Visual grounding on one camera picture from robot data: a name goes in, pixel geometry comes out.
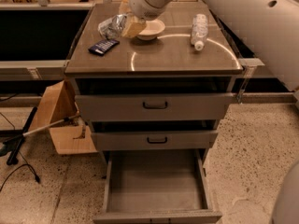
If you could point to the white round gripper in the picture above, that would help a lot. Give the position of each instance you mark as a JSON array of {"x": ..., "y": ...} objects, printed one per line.
[{"x": 139, "y": 4}]

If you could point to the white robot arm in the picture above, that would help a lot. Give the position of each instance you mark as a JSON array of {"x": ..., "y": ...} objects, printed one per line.
[{"x": 253, "y": 170}]

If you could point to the grey metal drawer cabinet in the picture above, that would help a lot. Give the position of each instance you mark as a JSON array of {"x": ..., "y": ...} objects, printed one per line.
[{"x": 168, "y": 64}]

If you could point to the grey top drawer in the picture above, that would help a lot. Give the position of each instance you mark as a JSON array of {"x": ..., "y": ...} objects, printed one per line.
[{"x": 159, "y": 107}]

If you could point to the grey middle drawer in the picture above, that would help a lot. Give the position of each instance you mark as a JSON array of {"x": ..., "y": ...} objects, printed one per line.
[{"x": 154, "y": 140}]

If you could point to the grey open bottom drawer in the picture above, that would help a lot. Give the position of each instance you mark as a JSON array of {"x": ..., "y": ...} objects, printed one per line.
[{"x": 156, "y": 187}]

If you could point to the white paper bowl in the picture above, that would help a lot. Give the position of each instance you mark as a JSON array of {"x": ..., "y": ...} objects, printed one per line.
[{"x": 152, "y": 30}]

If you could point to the clear plastic water bottle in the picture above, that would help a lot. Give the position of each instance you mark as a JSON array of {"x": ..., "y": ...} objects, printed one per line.
[{"x": 199, "y": 31}]

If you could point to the light wooden box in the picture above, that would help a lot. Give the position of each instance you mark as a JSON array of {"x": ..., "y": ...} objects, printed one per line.
[{"x": 57, "y": 112}]

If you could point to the black and white grabber stick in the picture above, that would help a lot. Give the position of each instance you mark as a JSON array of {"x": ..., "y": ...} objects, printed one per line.
[{"x": 25, "y": 134}]

